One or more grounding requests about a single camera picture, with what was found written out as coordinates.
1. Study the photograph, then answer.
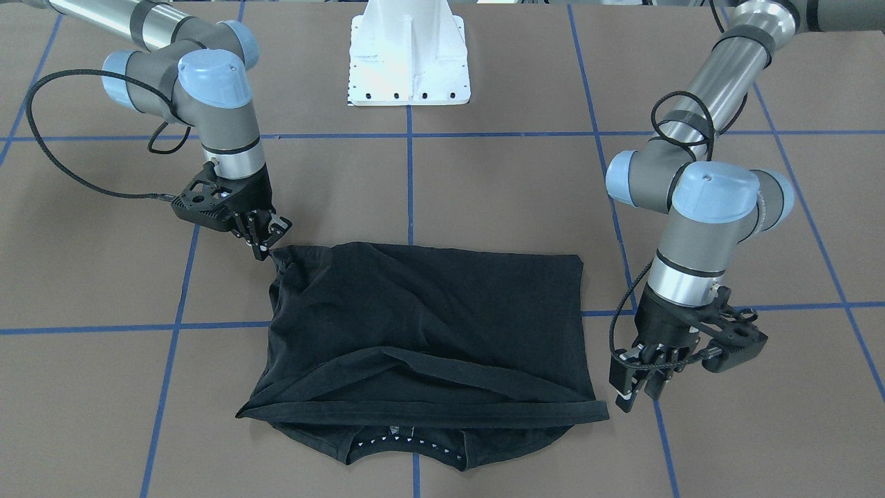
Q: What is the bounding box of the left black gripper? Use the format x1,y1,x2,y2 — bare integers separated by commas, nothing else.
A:
610,286,768,413

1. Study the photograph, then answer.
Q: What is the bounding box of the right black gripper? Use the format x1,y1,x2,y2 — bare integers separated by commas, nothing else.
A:
171,165,292,261

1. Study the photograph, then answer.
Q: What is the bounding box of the black graphic t-shirt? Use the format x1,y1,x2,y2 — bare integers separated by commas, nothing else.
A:
237,242,609,472

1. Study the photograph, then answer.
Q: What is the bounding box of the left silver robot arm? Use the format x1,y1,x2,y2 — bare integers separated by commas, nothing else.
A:
606,1,883,413

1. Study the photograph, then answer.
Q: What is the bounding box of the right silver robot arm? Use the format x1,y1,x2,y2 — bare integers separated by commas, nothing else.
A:
30,1,292,261

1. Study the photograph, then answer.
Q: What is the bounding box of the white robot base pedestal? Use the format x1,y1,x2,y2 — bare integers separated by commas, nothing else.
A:
347,1,472,107

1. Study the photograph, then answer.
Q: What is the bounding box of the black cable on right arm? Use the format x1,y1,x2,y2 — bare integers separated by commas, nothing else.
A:
24,68,193,203

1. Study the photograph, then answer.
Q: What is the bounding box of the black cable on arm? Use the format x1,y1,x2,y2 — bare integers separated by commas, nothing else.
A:
24,68,193,203
608,0,751,360

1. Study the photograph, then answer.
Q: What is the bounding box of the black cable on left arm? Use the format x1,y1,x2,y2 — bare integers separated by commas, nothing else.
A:
608,0,751,360

